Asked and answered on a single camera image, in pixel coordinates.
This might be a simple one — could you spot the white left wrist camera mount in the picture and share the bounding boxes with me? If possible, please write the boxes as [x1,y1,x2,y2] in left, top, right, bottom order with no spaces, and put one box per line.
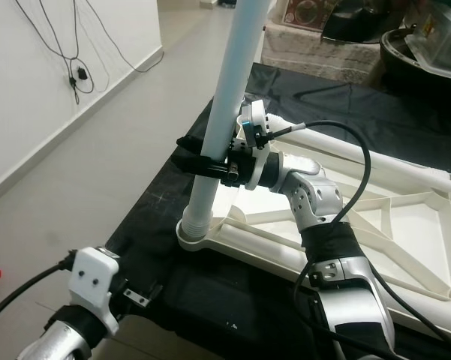
[70,247,125,331]

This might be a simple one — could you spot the black power adapter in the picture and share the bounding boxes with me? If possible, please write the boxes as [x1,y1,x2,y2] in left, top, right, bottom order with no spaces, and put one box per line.
[71,66,91,91]

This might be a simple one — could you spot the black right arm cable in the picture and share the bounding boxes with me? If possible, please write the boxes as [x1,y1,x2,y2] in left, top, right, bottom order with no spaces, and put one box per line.
[263,120,451,360]

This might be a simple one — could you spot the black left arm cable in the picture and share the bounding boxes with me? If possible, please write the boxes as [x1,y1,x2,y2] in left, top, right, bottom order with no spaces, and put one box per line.
[0,259,76,331]

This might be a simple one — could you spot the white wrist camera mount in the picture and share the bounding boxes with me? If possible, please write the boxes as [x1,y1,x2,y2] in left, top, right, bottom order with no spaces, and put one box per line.
[70,247,125,331]
[236,101,278,188]

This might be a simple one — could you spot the orange lid storage box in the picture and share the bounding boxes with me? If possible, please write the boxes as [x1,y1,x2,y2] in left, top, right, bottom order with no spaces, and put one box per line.
[281,0,323,27]

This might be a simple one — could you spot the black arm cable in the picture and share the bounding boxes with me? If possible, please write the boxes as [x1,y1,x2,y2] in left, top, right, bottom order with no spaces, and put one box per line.
[0,259,76,331]
[263,120,451,360]

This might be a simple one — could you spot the black bag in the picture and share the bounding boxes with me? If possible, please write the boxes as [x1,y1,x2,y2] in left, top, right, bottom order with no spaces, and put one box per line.
[319,0,413,42]

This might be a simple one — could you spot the white plastic table top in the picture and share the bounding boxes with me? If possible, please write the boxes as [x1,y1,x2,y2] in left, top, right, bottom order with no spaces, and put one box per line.
[175,146,451,335]

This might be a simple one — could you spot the black wall cable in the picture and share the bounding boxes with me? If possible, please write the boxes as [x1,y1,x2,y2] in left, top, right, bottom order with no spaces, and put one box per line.
[15,0,166,106]

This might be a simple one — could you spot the black tablecloth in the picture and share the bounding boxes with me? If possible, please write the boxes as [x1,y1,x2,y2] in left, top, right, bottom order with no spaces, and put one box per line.
[105,61,451,360]

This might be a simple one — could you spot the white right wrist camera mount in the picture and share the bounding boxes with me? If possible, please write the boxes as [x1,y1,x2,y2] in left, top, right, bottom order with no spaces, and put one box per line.
[236,101,278,188]

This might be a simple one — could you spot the clear plastic storage container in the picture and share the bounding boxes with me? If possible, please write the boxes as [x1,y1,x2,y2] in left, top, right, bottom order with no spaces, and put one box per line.
[405,7,451,68]

